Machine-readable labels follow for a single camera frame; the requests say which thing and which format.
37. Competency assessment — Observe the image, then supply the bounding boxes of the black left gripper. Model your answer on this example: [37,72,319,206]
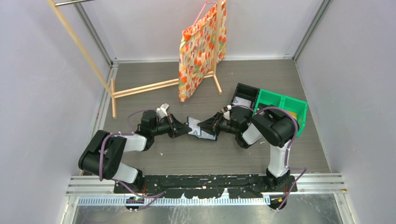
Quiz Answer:
[151,113,192,139]

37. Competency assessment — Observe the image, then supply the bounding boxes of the floral fabric bag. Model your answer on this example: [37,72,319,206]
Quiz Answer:
[178,0,227,102]

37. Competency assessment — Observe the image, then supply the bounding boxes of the wooden clothes rack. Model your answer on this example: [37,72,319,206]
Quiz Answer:
[47,0,223,119]

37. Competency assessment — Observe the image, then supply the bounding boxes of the white card in black bin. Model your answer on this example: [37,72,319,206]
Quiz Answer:
[233,97,251,107]

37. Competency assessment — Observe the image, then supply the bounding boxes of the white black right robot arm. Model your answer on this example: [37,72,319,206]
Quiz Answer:
[197,105,299,192]

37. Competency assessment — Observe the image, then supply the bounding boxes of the green double storage bin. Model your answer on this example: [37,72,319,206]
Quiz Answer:
[255,89,308,137]

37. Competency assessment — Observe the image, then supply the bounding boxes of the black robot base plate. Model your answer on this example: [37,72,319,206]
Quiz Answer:
[114,174,297,199]

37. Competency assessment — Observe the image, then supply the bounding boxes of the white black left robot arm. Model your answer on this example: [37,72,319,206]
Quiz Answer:
[78,110,192,193]

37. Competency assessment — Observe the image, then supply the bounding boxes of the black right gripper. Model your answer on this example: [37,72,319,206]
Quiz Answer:
[197,112,239,137]

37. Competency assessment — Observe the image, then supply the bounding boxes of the yellow cards in green bin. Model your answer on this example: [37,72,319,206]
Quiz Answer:
[288,111,297,120]

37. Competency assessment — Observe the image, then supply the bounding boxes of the black storage bin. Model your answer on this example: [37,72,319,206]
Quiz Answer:
[231,83,260,109]

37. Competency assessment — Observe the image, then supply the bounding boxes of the black card holder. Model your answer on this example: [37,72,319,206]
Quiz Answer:
[186,117,217,141]

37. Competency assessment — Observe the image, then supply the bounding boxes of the pink clothes hanger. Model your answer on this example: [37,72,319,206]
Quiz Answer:
[193,0,217,25]

